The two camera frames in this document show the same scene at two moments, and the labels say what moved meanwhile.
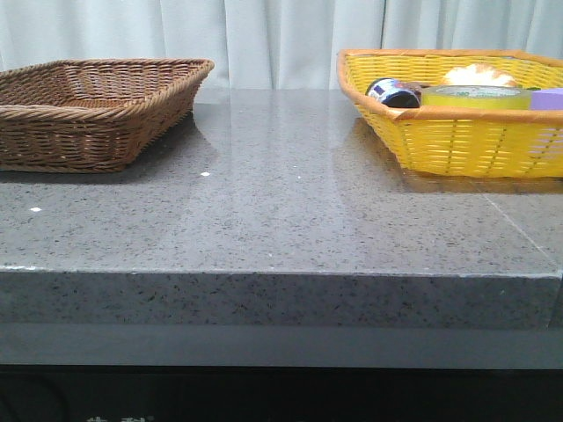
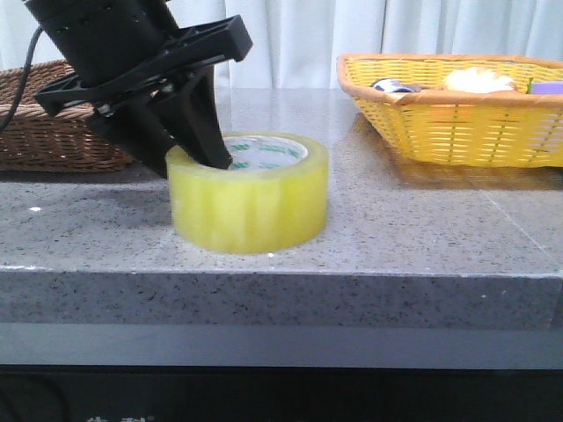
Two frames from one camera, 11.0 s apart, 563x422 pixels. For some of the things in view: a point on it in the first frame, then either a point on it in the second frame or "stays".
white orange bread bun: (478, 76) stays
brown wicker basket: (91, 115) stays
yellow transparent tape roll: (477, 98) -> (249, 211)
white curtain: (267, 44) stays
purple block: (550, 98) -> (552, 87)
